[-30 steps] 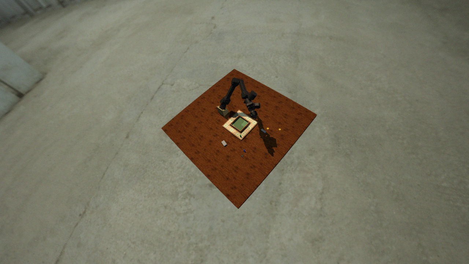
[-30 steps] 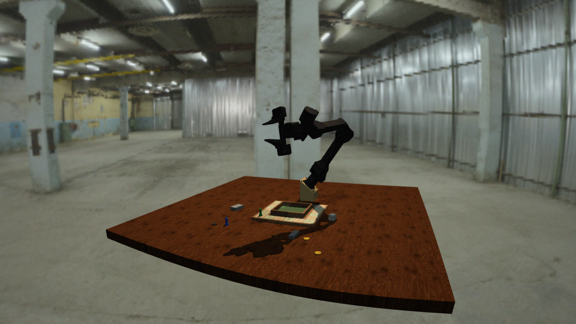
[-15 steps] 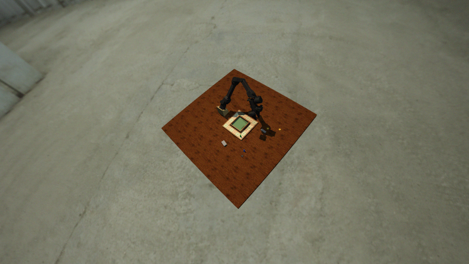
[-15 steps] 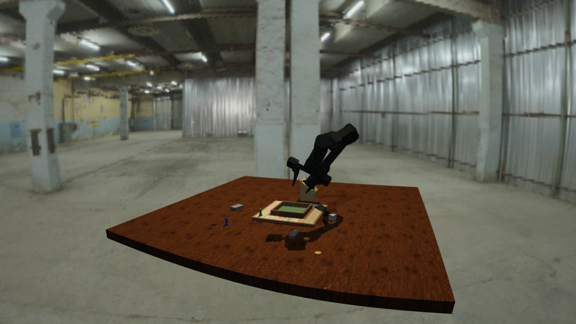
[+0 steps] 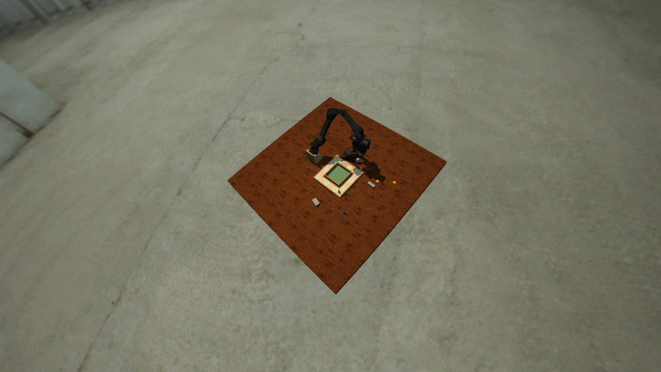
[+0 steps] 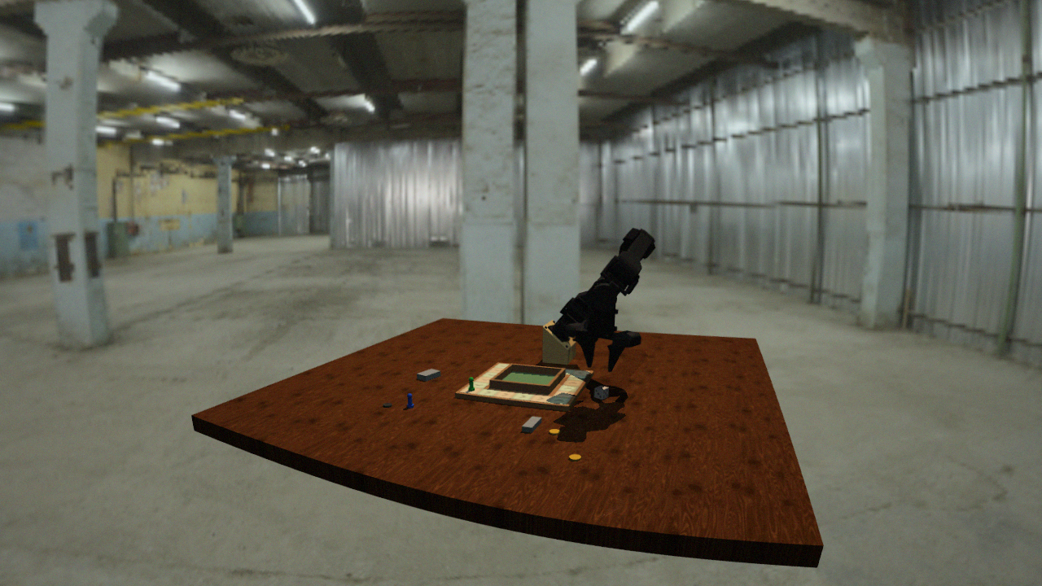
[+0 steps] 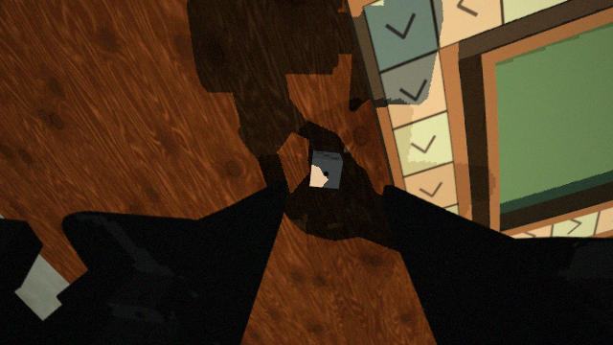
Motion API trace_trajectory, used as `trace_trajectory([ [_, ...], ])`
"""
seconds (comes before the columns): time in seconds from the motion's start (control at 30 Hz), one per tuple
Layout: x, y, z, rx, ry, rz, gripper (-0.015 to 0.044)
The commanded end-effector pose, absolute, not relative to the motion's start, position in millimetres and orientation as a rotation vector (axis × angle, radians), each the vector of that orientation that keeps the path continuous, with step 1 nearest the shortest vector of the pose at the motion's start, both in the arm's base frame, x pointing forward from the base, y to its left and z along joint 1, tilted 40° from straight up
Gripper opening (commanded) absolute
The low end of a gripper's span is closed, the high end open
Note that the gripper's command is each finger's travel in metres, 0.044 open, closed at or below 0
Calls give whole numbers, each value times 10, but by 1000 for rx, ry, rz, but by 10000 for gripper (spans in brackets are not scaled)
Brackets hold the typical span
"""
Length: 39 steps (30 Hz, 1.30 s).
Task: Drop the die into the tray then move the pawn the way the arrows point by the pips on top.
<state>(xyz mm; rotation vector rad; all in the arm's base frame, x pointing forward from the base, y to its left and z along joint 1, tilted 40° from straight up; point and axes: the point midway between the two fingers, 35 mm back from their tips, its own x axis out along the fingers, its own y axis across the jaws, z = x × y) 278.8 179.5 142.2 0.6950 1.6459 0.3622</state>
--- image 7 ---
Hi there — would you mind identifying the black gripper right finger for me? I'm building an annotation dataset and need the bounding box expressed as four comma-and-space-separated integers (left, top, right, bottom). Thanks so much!
381, 185, 613, 345

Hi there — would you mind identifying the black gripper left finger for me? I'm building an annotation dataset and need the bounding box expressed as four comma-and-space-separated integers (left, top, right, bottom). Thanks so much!
61, 180, 286, 345

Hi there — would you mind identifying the square board ring with arrow tiles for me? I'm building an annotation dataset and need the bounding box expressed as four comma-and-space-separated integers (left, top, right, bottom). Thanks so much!
345, 0, 613, 220

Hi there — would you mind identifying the square game board with arrow tiles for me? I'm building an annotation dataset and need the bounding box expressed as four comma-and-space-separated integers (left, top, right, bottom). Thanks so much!
362, 0, 613, 239

